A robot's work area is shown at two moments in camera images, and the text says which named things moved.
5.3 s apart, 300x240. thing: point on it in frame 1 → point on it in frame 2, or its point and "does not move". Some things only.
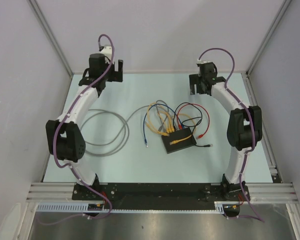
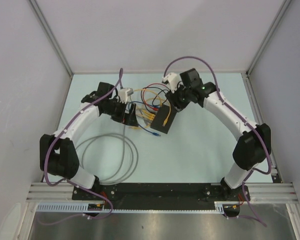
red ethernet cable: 180,126 → 154,109
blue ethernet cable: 145,114 → 138,124
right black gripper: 194,79 → 173,98
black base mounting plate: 160,192 does not move
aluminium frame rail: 259,192 does not move
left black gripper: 116,76 → 130,118
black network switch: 179,134 → 161,116
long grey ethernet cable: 123,120 → 132,165
